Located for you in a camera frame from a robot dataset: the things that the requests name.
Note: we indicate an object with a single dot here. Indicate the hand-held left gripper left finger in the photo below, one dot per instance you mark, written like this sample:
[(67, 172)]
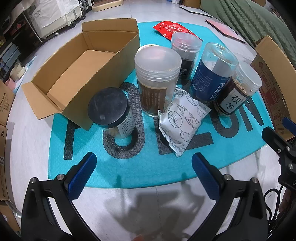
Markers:
[(81, 177)]

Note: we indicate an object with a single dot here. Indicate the red pouch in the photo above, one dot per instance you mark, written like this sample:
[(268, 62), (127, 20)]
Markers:
[(171, 26)]

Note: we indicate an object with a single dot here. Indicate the pink flat board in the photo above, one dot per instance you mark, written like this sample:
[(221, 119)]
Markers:
[(224, 29)]

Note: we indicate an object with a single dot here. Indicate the green blanket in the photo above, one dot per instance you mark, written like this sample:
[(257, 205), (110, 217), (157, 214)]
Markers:
[(254, 18)]

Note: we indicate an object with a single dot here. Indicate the dark contents clear lid jar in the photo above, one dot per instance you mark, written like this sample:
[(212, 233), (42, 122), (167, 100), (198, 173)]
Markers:
[(185, 46)]

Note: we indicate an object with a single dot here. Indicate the white label clear lid jar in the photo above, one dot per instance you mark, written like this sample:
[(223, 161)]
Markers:
[(233, 99)]

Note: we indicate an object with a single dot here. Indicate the marked brown cardboard box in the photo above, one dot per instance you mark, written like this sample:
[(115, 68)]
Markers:
[(4, 162)]

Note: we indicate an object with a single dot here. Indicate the black drawer cabinet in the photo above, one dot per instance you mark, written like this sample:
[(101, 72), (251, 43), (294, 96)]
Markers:
[(20, 48)]

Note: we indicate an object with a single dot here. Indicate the black lid jar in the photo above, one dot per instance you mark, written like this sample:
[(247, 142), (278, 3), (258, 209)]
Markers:
[(108, 106)]

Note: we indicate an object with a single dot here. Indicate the white covered suitcase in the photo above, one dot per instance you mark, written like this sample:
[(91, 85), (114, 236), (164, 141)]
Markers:
[(50, 18)]

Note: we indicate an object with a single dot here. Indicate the red printed cardboard box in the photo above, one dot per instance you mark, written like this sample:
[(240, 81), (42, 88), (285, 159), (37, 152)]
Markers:
[(272, 76)]

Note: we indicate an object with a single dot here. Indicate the brown label clear lid jar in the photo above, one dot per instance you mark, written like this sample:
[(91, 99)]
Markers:
[(155, 69)]

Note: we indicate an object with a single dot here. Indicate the dark flat board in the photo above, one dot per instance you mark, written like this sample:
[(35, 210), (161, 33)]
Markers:
[(196, 11)]

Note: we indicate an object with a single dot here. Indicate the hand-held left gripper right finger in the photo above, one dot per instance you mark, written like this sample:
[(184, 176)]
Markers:
[(205, 177)]

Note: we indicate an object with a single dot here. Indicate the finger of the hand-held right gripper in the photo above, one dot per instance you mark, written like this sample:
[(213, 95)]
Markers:
[(272, 138), (290, 125)]

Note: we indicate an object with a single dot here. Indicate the white printed snack packet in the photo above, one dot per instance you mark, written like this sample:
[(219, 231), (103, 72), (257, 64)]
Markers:
[(180, 122)]

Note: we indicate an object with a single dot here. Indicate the teal bubble mat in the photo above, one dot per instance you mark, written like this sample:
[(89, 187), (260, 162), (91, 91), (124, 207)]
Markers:
[(138, 171)]

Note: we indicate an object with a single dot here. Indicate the pink cup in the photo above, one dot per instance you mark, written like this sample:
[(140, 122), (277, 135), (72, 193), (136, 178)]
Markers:
[(10, 82)]

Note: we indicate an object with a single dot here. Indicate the cream cup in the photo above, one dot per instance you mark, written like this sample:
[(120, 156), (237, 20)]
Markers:
[(19, 70)]

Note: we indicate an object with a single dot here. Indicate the blue label clear jar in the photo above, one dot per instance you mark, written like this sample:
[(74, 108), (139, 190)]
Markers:
[(208, 76)]

